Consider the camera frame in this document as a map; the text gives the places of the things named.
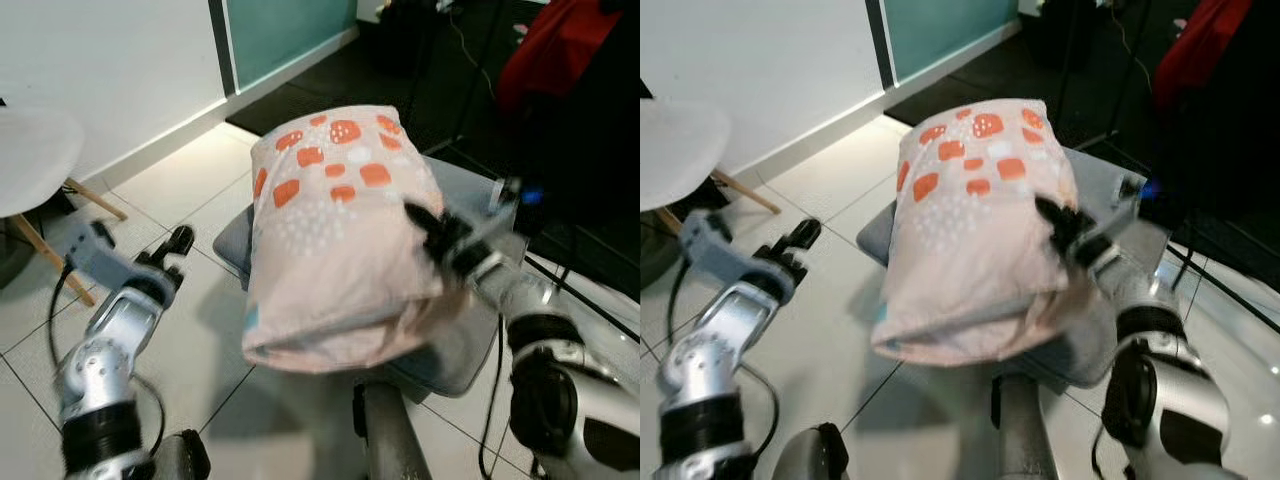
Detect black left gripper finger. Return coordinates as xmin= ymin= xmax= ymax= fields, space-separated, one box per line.
xmin=786 ymin=218 xmax=823 ymax=256
xmin=160 ymin=225 xmax=196 ymax=263

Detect pink pillow with orange patches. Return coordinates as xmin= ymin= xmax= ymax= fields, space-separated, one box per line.
xmin=870 ymin=97 xmax=1102 ymax=367
xmin=243 ymin=104 xmax=472 ymax=375

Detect white chair with wooden legs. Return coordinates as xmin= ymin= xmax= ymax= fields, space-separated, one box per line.
xmin=640 ymin=97 xmax=784 ymax=217
xmin=0 ymin=104 xmax=130 ymax=308

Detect grey right robot leg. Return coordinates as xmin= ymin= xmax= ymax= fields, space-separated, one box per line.
xmin=989 ymin=374 xmax=1064 ymax=480
xmin=351 ymin=378 xmax=434 ymax=480

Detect red hanging garment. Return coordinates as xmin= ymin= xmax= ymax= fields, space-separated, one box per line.
xmin=1151 ymin=0 xmax=1254 ymax=112
xmin=496 ymin=0 xmax=624 ymax=113

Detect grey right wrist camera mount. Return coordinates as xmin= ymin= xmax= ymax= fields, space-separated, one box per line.
xmin=1097 ymin=171 xmax=1152 ymax=247
xmin=470 ymin=178 xmax=527 ymax=252

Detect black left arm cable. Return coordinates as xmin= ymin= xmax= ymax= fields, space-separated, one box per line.
xmin=667 ymin=254 xmax=782 ymax=463
xmin=47 ymin=262 xmax=167 ymax=453

